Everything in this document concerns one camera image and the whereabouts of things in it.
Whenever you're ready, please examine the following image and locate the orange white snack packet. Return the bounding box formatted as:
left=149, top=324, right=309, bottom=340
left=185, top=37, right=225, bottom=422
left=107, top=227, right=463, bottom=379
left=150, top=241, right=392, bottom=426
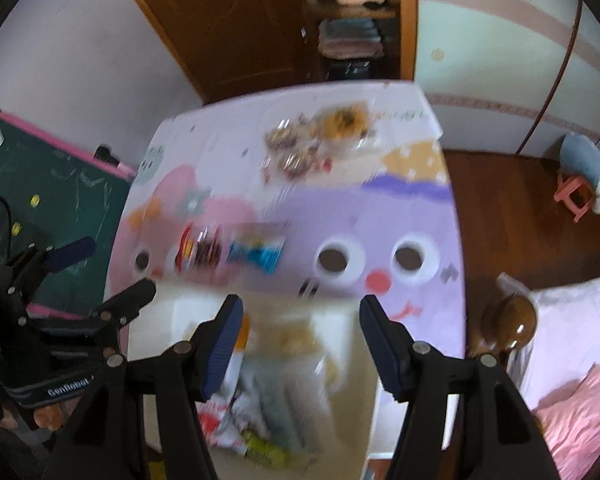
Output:
left=219, top=314, right=251, bottom=403

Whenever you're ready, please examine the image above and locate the dark brownie clear packet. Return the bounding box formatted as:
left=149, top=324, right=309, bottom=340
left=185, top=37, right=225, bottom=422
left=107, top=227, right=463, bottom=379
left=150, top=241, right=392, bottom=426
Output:
left=174, top=223, right=222, bottom=273

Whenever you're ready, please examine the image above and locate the blue foil snack packet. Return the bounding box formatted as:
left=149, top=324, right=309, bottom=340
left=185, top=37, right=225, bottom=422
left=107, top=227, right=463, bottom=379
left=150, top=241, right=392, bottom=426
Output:
left=226, top=222, right=288, bottom=274

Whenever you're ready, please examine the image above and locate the green pineapple cake packet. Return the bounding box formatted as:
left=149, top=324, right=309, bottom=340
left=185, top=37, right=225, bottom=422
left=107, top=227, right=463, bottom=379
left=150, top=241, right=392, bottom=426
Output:
left=242, top=431, right=290, bottom=470

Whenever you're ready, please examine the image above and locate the red white snack bag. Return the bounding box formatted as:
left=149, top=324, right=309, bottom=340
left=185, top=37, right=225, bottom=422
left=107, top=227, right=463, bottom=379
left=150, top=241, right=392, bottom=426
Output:
left=196, top=394, right=266, bottom=456

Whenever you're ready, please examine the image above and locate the white blue label packet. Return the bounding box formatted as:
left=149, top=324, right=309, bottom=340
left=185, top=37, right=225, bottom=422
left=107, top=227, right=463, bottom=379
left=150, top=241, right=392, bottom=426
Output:
left=240, top=354, right=343, bottom=456

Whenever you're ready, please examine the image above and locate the white plastic tray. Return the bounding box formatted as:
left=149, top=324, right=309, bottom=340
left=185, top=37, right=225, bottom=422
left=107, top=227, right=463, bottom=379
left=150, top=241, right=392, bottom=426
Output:
left=126, top=278, right=454, bottom=480

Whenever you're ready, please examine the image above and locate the brown round bedpost knob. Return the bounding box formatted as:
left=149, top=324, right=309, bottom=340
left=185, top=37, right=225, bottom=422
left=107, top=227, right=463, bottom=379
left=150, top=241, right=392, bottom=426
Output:
left=480, top=294, right=538, bottom=363

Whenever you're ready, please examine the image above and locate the cartoon printed tablecloth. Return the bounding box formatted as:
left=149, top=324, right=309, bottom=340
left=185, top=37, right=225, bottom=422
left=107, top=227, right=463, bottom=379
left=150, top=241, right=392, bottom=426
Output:
left=104, top=79, right=470, bottom=461

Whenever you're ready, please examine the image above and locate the white pillow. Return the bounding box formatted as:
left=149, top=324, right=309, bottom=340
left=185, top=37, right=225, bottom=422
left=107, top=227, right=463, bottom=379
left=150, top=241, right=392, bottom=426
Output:
left=496, top=273, right=600, bottom=410

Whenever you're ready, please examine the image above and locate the pink blanket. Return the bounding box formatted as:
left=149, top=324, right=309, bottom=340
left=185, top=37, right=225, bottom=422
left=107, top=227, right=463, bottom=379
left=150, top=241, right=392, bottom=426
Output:
left=534, top=364, right=600, bottom=479

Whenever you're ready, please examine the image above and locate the lower clear nut packet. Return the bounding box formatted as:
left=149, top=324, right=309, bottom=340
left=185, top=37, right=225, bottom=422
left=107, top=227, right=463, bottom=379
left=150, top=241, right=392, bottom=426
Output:
left=262, top=146, right=334, bottom=182

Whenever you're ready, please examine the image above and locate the clear nut packet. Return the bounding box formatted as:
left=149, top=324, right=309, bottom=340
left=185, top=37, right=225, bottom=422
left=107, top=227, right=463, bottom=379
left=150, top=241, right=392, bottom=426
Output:
left=263, top=119, right=309, bottom=153
left=262, top=146, right=334, bottom=182

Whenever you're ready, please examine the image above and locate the upper clear nut packet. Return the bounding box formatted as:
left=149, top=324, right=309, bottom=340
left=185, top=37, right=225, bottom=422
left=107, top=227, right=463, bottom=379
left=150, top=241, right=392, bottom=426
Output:
left=263, top=119, right=309, bottom=153

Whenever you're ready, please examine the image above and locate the yellow pastry clear packet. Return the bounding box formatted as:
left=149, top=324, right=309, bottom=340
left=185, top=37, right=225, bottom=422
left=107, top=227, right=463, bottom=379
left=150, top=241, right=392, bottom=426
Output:
left=311, top=102, right=376, bottom=150

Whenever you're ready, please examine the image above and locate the pink plastic stool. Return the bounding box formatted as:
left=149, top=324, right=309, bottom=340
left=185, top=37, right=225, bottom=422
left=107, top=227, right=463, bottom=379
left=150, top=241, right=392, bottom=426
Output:
left=554, top=170, right=595, bottom=223

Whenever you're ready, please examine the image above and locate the blue plush cushion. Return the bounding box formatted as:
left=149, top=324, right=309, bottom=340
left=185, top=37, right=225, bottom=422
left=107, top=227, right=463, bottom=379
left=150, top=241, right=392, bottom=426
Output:
left=559, top=132, right=600, bottom=214

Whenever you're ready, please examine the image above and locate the brown wooden door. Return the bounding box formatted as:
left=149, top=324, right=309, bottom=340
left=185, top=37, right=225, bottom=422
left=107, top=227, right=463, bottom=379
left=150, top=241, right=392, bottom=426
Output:
left=135, top=0, right=324, bottom=103

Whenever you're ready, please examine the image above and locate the pastel sliding wardrobe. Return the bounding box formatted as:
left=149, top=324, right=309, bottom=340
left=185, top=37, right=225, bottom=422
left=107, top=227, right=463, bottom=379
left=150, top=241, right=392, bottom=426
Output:
left=415, top=0, right=600, bottom=157

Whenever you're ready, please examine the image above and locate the folded towels stack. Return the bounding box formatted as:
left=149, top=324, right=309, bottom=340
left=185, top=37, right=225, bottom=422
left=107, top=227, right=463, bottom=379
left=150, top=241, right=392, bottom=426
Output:
left=317, top=18, right=385, bottom=60

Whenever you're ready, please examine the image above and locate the green chalkboard pink frame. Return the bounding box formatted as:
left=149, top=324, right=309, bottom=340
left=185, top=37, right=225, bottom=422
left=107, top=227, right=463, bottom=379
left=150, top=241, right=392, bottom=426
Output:
left=0, top=110, right=133, bottom=318

